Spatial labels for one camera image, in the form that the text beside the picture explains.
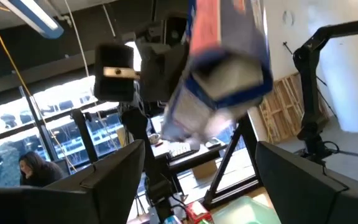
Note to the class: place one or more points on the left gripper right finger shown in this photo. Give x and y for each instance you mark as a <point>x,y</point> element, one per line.
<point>303,199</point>

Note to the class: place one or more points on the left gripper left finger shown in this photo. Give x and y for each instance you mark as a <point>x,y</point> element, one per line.
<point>113,193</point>

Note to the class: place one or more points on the small blue cereal box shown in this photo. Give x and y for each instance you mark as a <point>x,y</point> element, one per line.
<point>172,220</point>

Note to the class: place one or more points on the green plastic bin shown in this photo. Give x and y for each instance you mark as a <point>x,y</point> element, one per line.
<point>247,211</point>

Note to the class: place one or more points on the person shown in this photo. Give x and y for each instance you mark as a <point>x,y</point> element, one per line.
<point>39,174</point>

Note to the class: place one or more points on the white keyboard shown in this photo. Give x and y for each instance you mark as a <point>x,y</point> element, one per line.
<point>180,149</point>

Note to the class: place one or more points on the wooden pallet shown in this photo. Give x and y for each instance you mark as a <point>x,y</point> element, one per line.
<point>278,115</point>

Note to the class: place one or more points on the dark desk with black legs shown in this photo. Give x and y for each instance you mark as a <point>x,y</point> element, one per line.
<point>194,158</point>

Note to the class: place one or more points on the cardboard box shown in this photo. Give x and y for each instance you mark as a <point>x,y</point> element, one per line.
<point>205,170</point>

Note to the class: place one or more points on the blue white ceiling lamp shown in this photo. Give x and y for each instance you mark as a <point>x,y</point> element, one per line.
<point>33,15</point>

